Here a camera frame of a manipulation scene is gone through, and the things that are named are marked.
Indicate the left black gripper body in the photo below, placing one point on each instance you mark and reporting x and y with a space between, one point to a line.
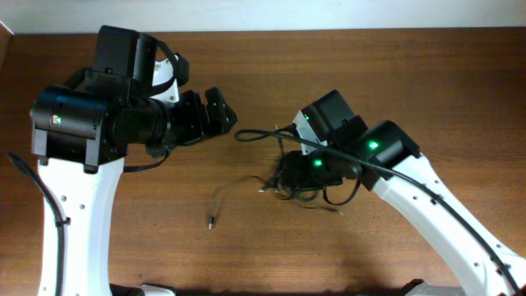
185 122

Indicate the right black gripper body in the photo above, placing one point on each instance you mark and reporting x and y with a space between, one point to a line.
317 168

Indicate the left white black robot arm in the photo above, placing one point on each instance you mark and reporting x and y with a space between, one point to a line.
81 132

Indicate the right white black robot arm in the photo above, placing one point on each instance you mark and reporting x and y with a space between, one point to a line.
336 144

